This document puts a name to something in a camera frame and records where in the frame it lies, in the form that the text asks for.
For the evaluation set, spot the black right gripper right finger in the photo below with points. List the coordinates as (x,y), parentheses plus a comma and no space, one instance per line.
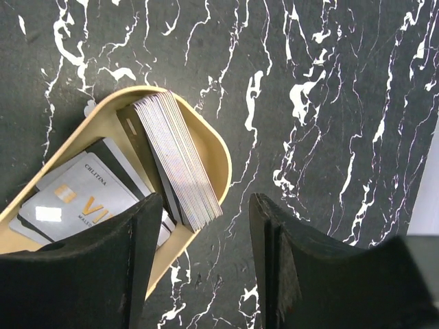
(307,279)

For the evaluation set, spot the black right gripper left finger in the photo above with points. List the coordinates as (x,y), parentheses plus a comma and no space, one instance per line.
(97,278)

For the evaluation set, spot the stack of credit cards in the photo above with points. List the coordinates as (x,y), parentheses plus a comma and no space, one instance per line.
(155,124)

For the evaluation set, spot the silver VIP credit card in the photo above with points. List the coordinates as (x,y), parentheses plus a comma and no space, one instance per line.
(83,195)

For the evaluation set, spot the beige oval card tray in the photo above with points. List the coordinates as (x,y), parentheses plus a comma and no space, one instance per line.
(132,162)

